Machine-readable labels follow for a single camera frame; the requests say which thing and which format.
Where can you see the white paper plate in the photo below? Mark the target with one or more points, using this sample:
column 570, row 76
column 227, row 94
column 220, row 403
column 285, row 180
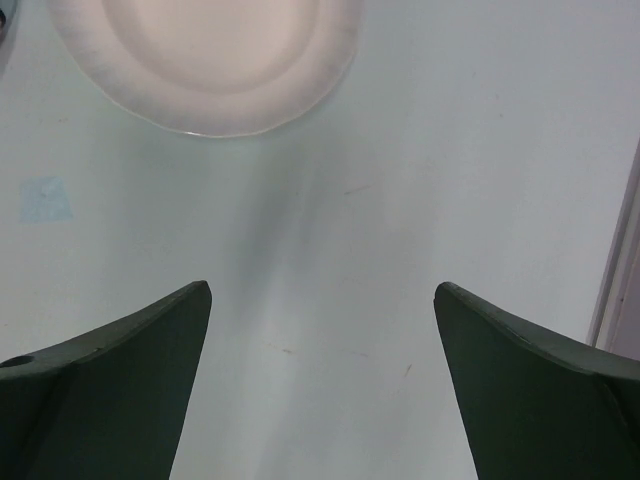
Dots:
column 217, row 69

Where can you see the blue tape patch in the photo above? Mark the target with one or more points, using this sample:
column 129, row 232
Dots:
column 44, row 199

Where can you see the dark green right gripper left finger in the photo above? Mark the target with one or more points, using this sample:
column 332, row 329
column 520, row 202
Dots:
column 110, row 403

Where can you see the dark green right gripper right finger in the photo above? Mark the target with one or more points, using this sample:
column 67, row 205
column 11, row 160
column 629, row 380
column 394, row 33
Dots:
column 536, row 404

